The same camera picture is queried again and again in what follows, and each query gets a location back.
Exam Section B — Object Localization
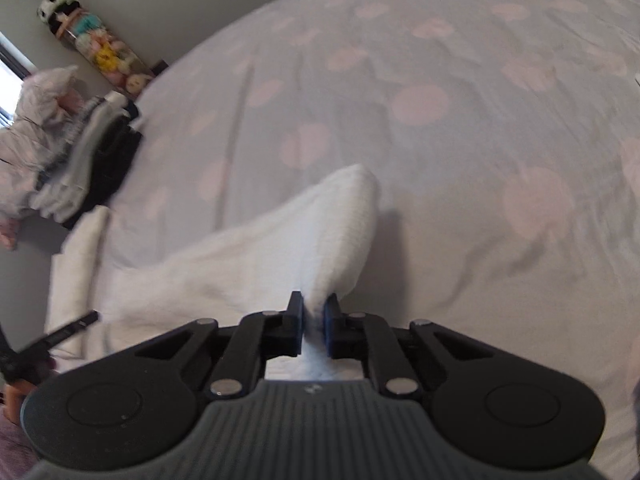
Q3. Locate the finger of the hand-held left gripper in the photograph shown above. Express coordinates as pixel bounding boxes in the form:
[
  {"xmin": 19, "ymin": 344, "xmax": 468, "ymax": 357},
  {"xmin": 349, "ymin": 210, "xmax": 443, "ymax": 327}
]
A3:
[{"xmin": 22, "ymin": 310, "xmax": 99, "ymax": 356}]

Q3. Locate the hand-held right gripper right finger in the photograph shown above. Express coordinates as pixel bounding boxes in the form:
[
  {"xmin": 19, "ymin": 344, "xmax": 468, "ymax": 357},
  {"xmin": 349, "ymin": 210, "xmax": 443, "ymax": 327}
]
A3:
[{"xmin": 323, "ymin": 293, "xmax": 497, "ymax": 398}]

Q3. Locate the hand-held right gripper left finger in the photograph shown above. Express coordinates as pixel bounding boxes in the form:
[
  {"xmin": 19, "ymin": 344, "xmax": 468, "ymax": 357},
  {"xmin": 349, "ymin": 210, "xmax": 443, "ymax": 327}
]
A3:
[{"xmin": 131, "ymin": 290, "xmax": 305, "ymax": 401}]

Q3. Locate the cream muslin cloth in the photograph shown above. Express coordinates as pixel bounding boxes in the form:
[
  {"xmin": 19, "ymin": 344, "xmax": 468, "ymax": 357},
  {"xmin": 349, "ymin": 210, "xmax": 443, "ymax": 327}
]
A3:
[{"xmin": 44, "ymin": 206, "xmax": 112, "ymax": 361}]

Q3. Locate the bright white muslin cloth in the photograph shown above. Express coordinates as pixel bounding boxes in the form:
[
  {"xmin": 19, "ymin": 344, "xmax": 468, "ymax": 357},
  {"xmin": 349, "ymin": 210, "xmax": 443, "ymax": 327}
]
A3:
[{"xmin": 97, "ymin": 164, "xmax": 382, "ymax": 381}]

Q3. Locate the stack of folded clothes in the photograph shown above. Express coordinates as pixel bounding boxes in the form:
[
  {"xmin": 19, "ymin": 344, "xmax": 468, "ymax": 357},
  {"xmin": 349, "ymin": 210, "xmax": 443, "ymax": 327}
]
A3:
[{"xmin": 31, "ymin": 91, "xmax": 145, "ymax": 233}]

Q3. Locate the person's pink fuzzy clothing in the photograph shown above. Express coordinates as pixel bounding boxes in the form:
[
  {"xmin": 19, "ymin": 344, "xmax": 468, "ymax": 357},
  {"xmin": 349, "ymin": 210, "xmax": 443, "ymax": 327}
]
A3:
[{"xmin": 0, "ymin": 407, "xmax": 38, "ymax": 466}]

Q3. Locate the bed with pink dotted sheet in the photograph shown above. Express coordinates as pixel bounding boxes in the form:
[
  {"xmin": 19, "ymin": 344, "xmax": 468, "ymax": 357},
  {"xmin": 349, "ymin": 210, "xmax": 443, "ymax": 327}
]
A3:
[{"xmin": 45, "ymin": 0, "xmax": 640, "ymax": 471}]

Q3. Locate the pale pink puffy jacket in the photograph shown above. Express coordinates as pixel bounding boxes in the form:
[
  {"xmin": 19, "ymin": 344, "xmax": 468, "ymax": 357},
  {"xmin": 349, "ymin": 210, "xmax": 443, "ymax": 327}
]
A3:
[{"xmin": 0, "ymin": 64, "xmax": 86, "ymax": 223}]

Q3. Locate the window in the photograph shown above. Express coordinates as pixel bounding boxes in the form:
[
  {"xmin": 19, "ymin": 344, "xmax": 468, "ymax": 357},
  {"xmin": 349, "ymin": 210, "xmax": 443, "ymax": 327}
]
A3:
[{"xmin": 0, "ymin": 30, "xmax": 37, "ymax": 131}]

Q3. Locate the stack of plush toys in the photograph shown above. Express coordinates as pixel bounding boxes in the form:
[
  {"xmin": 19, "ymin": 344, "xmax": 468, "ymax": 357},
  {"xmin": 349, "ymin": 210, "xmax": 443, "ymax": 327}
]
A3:
[{"xmin": 36, "ymin": 0, "xmax": 157, "ymax": 102}]

